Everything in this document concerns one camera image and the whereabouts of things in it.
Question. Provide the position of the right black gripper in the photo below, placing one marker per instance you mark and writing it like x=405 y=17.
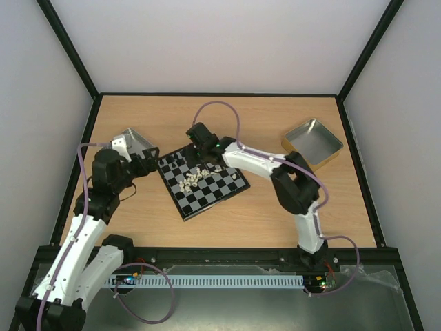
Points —
x=199 y=152

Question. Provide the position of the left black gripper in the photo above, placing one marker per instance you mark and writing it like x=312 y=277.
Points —
x=152 y=164

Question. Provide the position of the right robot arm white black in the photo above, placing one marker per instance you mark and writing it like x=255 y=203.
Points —
x=295 y=185

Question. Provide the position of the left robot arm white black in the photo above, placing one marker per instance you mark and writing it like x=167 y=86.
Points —
x=61 y=300

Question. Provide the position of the pile of white pieces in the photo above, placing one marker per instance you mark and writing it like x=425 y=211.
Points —
x=192 y=180

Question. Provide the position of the black silver chess board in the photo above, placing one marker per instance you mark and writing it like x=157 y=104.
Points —
x=221 y=187

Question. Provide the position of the silver embossed tin lid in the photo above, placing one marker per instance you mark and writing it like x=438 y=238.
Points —
x=136 y=143

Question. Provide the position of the gold square tin box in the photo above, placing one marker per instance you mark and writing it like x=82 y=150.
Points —
x=314 y=141

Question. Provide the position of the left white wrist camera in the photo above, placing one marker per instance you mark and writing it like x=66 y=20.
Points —
x=122 y=143

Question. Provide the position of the light blue slotted cable duct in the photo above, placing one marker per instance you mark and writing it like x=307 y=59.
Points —
x=210 y=282

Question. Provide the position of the black aluminium frame rail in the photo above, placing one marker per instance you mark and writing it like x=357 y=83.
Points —
x=283 y=258

